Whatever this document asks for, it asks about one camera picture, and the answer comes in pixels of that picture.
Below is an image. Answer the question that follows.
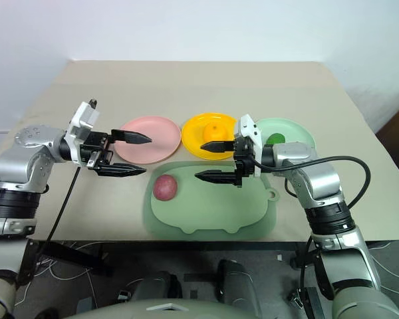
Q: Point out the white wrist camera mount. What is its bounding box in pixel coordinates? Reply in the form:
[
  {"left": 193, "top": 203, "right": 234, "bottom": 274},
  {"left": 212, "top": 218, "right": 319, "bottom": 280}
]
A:
[
  {"left": 234, "top": 114, "right": 265, "bottom": 177},
  {"left": 65, "top": 98, "right": 101, "bottom": 166}
]

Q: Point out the reddish purple round item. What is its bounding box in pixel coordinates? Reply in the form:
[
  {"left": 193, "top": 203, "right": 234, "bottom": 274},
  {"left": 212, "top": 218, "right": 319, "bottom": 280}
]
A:
[{"left": 152, "top": 173, "right": 179, "bottom": 202}]

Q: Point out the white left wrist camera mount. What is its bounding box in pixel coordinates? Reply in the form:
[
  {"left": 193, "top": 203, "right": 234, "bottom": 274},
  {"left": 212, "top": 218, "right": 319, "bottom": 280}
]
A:
[{"left": 65, "top": 98, "right": 101, "bottom": 166}]

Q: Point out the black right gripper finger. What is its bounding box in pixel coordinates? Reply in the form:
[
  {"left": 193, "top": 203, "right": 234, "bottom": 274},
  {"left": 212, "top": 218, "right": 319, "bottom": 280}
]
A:
[
  {"left": 199, "top": 140, "right": 237, "bottom": 154},
  {"left": 194, "top": 169, "right": 237, "bottom": 187}
]

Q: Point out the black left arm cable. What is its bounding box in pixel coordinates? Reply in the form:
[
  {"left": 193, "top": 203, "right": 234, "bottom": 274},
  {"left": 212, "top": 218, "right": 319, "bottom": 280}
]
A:
[{"left": 38, "top": 167, "right": 80, "bottom": 255}]

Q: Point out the black table frame bracket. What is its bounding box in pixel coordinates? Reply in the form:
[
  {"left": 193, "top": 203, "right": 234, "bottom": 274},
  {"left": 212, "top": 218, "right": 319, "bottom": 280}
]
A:
[{"left": 17, "top": 239, "right": 114, "bottom": 287}]

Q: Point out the grey robot torso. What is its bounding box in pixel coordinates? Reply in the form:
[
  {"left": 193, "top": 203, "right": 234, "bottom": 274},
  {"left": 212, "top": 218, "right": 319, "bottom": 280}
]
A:
[{"left": 62, "top": 296, "right": 265, "bottom": 319}]

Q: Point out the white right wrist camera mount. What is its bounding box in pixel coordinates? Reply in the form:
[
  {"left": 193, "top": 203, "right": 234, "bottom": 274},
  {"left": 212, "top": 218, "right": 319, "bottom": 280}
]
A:
[{"left": 234, "top": 114, "right": 265, "bottom": 177}]

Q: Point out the light green pig-shaped board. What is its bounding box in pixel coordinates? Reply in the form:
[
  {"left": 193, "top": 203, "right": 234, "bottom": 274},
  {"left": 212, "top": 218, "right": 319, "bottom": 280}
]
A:
[{"left": 150, "top": 162, "right": 281, "bottom": 235}]

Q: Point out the black right arm lower cable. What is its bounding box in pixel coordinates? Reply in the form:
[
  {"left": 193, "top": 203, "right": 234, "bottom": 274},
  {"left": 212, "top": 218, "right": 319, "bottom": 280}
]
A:
[{"left": 298, "top": 232, "right": 335, "bottom": 302}]

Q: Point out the green rectangular mat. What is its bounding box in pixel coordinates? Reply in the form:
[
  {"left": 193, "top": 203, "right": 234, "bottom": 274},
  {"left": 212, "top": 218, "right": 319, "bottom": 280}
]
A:
[{"left": 142, "top": 160, "right": 279, "bottom": 241}]

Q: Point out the dark green round item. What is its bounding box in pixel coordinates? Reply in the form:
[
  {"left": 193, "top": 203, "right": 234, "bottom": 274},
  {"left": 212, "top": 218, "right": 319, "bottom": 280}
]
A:
[{"left": 265, "top": 132, "right": 286, "bottom": 146}]

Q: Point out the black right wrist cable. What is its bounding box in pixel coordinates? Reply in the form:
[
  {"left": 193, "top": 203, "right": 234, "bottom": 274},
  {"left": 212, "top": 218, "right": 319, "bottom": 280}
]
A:
[{"left": 251, "top": 155, "right": 372, "bottom": 209}]

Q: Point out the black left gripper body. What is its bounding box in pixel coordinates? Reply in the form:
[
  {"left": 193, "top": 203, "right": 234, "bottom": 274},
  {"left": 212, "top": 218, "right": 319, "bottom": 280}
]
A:
[{"left": 80, "top": 132, "right": 114, "bottom": 171}]

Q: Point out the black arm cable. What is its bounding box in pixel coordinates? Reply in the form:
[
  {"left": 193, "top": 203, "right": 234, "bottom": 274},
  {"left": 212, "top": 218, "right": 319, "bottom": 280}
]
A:
[
  {"left": 298, "top": 232, "right": 335, "bottom": 302},
  {"left": 38, "top": 167, "right": 80, "bottom": 255}
]

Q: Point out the light green plate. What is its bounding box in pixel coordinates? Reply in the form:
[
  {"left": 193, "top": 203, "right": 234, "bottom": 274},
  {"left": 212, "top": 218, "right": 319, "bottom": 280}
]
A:
[{"left": 253, "top": 117, "right": 317, "bottom": 151}]

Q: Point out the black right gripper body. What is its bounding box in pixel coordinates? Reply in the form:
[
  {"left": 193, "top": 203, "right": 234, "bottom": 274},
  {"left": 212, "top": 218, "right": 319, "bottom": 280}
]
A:
[{"left": 233, "top": 135, "right": 257, "bottom": 187}]

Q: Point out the dark grey rounded shape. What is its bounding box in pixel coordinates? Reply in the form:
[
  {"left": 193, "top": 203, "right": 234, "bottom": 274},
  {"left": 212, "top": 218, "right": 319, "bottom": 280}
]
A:
[
  {"left": 132, "top": 270, "right": 184, "bottom": 300},
  {"left": 217, "top": 259, "right": 264, "bottom": 307}
]

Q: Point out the yellow plate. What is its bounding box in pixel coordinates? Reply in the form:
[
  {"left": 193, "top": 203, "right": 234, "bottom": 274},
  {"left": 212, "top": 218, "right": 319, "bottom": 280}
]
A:
[{"left": 181, "top": 112, "right": 238, "bottom": 161}]

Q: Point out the black table edge rail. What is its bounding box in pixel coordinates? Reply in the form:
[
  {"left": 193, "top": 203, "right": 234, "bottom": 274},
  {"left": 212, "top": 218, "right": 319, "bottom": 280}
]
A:
[{"left": 49, "top": 240, "right": 309, "bottom": 253}]

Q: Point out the pink plate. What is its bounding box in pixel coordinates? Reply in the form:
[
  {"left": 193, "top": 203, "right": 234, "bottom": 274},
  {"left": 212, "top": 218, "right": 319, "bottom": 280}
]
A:
[{"left": 114, "top": 116, "right": 182, "bottom": 165}]

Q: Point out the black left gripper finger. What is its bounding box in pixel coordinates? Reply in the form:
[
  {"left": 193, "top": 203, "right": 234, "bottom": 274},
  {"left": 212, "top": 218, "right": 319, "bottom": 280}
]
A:
[
  {"left": 110, "top": 129, "right": 153, "bottom": 145},
  {"left": 94, "top": 162, "right": 148, "bottom": 178}
]

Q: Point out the orange fruit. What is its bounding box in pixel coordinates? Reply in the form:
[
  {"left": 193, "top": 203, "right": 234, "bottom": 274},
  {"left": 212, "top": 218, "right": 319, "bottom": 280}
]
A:
[{"left": 203, "top": 122, "right": 229, "bottom": 142}]

